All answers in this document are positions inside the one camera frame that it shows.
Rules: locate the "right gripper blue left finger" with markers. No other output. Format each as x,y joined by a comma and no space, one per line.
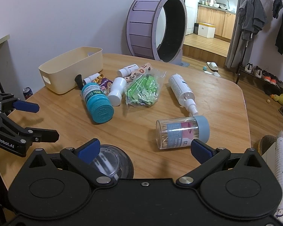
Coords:
78,160

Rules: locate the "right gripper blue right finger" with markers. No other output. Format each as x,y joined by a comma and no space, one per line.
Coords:
211,160

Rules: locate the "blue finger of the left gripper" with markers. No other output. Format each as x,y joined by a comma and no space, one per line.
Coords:
26,106
43,135

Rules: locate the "toothpick jar blue lid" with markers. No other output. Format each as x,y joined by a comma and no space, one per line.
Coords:
180,132

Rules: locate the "teal cap medicine bottle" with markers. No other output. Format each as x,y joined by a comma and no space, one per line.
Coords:
97,103

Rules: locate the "clear white spray bottle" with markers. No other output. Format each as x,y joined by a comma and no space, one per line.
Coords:
183,94

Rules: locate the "purple snack packet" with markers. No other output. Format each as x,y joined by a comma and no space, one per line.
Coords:
104,83

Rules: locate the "white wide plastic bottle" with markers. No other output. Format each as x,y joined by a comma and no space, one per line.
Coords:
116,91

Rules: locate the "green floss picks bag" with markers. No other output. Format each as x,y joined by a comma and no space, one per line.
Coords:
145,89

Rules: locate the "white small pill bottle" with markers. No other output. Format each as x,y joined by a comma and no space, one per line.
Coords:
127,70

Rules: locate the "pink patterned tube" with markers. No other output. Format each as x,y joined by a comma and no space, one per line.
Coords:
140,71

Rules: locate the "small white dropper bottle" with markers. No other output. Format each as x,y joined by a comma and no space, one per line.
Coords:
91,78

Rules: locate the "red soda can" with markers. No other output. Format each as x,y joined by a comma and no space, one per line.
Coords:
27,92

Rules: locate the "clear round lid container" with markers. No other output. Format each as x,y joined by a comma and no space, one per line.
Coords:
113,162

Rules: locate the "beige plastic storage bin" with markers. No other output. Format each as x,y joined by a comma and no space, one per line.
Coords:
59,73

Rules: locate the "black small object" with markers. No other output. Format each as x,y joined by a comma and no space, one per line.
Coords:
79,81

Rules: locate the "white slipper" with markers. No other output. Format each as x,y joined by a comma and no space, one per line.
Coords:
214,73
212,66

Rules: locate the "yellow duck toy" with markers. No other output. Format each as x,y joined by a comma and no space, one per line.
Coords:
277,98

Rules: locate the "shoe row on rack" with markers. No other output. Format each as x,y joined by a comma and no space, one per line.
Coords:
263,74

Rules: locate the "white storage box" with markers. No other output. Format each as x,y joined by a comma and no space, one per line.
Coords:
206,30

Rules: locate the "purple cat exercise wheel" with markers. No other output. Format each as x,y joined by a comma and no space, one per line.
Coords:
142,26

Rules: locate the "clothes rack with garments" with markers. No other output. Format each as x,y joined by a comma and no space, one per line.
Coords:
262,37

